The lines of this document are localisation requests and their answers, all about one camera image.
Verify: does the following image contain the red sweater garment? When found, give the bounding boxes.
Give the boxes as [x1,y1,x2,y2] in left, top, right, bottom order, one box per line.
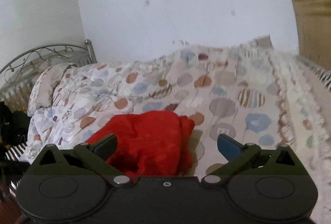
[86,111,195,177]

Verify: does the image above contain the dark clothes pile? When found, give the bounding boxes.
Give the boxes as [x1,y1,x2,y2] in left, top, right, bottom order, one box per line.
[1,101,31,149]

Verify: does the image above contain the patterned dotted bed quilt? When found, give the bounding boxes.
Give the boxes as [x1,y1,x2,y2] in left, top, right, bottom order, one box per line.
[21,40,330,223]

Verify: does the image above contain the beige pillow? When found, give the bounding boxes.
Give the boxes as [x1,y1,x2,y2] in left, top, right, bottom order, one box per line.
[27,63,76,117]

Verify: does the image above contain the grey metal headboard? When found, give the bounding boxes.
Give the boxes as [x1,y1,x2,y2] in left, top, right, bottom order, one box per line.
[1,40,96,111]

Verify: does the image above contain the striped black white bedsheet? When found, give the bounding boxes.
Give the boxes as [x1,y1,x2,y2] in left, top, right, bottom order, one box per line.
[318,69,331,91]

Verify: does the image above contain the wooden wardrobe panel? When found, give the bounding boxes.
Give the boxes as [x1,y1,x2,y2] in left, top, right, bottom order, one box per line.
[292,0,331,69]

